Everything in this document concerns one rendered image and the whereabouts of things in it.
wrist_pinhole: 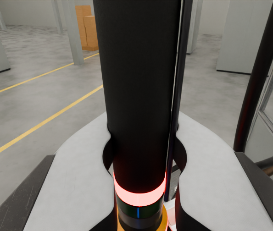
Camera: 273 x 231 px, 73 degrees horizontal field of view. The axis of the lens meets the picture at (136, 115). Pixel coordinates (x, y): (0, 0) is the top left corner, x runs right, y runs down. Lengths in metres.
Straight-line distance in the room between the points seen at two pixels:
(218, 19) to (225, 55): 6.72
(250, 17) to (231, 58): 0.97
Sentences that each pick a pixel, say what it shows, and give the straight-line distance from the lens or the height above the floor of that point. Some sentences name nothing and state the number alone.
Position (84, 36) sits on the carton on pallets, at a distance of 8.43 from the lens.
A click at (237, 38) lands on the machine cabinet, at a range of 5.52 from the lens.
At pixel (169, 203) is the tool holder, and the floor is 1.55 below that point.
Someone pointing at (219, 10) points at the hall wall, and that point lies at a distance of 12.16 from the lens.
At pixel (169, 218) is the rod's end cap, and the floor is 1.55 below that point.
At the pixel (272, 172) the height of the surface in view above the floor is 1.54.
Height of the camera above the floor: 1.72
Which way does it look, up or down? 32 degrees down
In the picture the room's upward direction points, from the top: 1 degrees counter-clockwise
